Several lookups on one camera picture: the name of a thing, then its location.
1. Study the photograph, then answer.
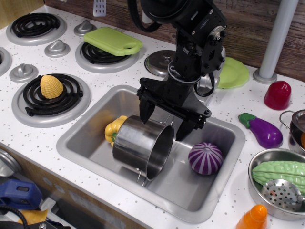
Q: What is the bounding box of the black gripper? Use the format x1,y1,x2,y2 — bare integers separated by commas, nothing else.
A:
137,76,212,141

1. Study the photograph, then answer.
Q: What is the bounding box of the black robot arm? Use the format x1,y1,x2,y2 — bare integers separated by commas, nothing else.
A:
127,0,226,141

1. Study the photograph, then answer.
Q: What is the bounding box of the stainless steel pot lid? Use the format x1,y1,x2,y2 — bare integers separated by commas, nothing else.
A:
144,50,175,78

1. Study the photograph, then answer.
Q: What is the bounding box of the silver toy sink basin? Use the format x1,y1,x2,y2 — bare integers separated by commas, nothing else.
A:
57,85,245,223

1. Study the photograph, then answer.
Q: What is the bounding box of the small steel pot right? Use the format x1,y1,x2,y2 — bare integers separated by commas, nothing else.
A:
279,109,305,156

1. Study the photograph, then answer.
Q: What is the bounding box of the silver toy faucet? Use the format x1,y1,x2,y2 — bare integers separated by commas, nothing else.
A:
195,61,225,106

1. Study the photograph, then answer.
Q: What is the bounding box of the yellow toy bell pepper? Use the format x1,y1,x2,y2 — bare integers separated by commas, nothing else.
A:
104,115,128,146

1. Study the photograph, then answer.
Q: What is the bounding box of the purple striped toy onion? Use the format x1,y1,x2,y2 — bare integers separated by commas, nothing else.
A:
188,142,224,175

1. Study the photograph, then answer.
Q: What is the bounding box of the green toy plate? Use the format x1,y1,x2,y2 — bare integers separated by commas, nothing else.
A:
218,57,249,89

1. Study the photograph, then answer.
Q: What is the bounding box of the middle black coil burner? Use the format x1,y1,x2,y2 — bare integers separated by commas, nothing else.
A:
75,42,139,73

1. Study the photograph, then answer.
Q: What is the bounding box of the black coil burner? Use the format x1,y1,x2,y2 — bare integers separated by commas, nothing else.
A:
12,73,91,128
75,42,139,73

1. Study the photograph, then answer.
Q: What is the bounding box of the green toy cutting board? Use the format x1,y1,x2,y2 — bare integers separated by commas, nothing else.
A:
84,27,142,56

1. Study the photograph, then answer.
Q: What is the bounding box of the purple toy eggplant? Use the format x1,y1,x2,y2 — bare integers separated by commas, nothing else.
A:
238,113,283,149

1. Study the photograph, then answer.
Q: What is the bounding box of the red toy pepper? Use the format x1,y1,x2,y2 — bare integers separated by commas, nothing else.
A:
264,81,292,110

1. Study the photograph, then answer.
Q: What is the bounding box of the yellow toy corn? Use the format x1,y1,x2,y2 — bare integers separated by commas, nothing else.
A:
40,75,63,99

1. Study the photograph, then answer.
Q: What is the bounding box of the silver stove knob back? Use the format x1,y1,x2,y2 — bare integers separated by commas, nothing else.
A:
73,20,97,37

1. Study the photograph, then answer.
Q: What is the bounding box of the silver stove knob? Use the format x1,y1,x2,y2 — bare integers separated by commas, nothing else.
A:
44,40,71,58
9,63,38,83
73,20,97,37

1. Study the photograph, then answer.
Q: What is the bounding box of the steel bowl right front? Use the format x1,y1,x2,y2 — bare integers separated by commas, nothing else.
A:
248,149,305,220

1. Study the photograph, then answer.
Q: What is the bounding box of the silver stove knob middle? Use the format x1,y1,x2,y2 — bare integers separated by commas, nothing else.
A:
44,40,71,58

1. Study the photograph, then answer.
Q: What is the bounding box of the white slotted spatula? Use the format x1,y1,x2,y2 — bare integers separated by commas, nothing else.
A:
93,0,106,17

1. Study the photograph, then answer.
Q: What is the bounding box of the orange toy carrot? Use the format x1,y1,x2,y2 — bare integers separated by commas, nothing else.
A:
235,205,268,229

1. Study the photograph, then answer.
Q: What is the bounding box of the front black coil burner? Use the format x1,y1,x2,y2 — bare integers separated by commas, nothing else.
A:
12,73,91,128

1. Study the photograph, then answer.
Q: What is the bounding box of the steel slotted spoon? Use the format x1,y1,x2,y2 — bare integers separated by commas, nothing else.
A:
261,179,305,212

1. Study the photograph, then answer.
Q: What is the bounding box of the green toy bitter gourd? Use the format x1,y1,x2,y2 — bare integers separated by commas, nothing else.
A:
251,161,305,195

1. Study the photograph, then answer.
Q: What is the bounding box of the silver stove knob front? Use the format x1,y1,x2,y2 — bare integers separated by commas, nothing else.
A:
9,63,38,83

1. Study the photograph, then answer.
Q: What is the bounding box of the back left coil burner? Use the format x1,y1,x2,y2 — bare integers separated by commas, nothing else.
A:
6,13,67,46

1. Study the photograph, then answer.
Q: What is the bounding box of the grey vertical pole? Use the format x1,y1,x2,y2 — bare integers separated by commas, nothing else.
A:
253,0,299,84

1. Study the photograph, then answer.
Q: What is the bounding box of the silver oven knob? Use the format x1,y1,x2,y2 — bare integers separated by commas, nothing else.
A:
0,149,22,177

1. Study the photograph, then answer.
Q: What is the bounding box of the yellow cloth piece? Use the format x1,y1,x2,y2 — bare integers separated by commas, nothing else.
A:
21,209,49,225

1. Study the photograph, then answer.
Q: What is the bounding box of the far left burner edge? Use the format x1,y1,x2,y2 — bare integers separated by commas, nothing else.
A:
0,47,12,76

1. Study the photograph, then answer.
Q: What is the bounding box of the black cable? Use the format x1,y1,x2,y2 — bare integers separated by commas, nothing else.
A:
0,205,31,229

